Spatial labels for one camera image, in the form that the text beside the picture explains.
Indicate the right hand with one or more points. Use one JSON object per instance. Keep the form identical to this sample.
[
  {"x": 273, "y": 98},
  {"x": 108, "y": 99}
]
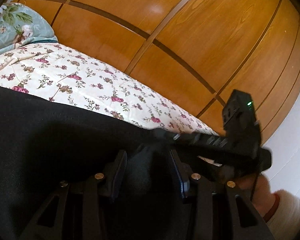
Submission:
[{"x": 262, "y": 197}]

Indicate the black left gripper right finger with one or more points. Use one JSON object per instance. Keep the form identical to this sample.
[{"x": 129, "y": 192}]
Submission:
[{"x": 212, "y": 206}]

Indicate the white sleeve right forearm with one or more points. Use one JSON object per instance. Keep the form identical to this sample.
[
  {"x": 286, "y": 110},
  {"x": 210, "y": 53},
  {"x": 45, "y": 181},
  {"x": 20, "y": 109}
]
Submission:
[{"x": 283, "y": 220}]

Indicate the light blue floral pillow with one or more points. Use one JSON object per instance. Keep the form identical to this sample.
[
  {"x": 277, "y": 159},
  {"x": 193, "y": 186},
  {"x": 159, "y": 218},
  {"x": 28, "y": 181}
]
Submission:
[{"x": 20, "y": 25}]

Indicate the black camera box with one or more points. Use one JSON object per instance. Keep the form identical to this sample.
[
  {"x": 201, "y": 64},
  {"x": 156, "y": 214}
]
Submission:
[{"x": 240, "y": 122}]

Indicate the orange wooden wardrobe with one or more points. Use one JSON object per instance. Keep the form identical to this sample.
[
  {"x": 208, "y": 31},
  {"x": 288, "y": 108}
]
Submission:
[{"x": 193, "y": 52}]

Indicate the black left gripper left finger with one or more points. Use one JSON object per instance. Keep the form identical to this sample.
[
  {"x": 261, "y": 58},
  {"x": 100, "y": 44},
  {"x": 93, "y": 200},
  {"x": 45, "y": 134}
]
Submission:
[{"x": 81, "y": 209}]

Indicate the floral white bedspread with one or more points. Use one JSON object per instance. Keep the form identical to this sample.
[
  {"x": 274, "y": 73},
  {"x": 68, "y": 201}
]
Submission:
[{"x": 60, "y": 74}]

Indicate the black pants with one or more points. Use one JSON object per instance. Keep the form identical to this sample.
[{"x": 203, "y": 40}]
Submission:
[{"x": 43, "y": 144}]

